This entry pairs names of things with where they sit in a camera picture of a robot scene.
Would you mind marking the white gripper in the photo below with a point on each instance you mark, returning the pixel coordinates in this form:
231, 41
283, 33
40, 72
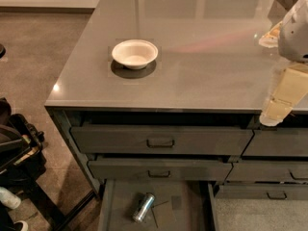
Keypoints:
295, 36

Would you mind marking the silver blue redbull can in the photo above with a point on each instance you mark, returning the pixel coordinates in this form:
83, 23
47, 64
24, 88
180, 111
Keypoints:
143, 207

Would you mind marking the top right grey drawer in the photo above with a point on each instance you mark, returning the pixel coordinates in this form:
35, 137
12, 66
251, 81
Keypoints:
284, 142

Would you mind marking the grey drawer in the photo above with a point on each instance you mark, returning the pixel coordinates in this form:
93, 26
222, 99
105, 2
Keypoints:
284, 142
255, 171
263, 191
148, 169
154, 139

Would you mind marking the middle right grey drawer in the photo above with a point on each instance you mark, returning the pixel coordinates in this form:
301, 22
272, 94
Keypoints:
255, 171

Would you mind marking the grey cabinet with counter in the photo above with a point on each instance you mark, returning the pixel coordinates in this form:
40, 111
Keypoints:
210, 71

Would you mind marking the bottom right grey drawer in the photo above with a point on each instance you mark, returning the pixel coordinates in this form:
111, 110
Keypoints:
263, 191

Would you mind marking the open bottom left drawer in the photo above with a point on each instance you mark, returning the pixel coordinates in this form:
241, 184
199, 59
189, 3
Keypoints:
178, 206

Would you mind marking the top left grey drawer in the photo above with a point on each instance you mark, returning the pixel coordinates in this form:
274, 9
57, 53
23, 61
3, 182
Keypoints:
154, 139

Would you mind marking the middle left grey drawer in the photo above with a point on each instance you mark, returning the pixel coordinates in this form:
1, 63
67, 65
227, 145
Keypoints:
148, 169

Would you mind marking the white paper bowl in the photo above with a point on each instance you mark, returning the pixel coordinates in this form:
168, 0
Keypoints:
135, 53

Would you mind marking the black cart with items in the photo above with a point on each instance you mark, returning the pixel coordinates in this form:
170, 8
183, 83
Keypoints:
22, 163

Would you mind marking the white shoe lower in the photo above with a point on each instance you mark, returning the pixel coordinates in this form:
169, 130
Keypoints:
21, 226

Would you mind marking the white shoe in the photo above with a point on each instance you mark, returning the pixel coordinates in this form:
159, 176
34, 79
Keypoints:
9, 199
21, 226

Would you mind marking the white shoe upper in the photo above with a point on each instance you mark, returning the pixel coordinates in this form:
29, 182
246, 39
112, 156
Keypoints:
9, 199

